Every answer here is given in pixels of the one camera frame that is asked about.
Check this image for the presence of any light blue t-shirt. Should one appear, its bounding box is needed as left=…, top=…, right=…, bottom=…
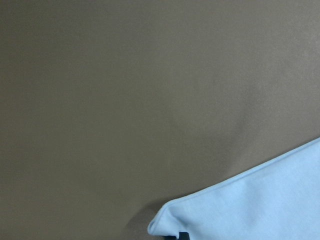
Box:
left=147, top=139, right=320, bottom=240

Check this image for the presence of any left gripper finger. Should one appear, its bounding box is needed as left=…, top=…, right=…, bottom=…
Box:
left=178, top=232, right=190, bottom=240

